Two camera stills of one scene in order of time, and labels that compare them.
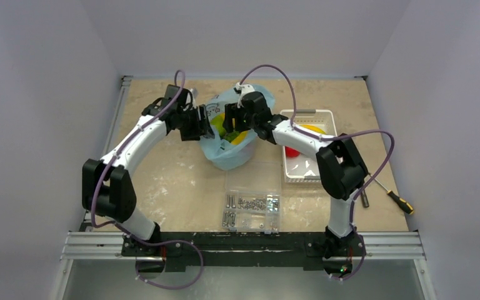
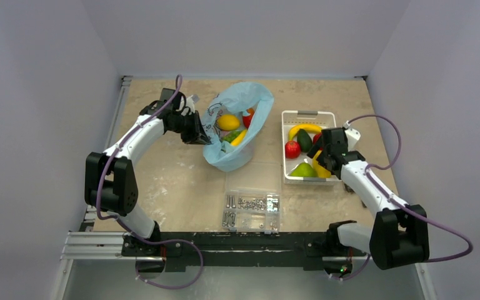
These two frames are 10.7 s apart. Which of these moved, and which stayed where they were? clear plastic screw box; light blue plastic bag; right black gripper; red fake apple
Moved: right black gripper
Stayed: clear plastic screw box; red fake apple; light blue plastic bag
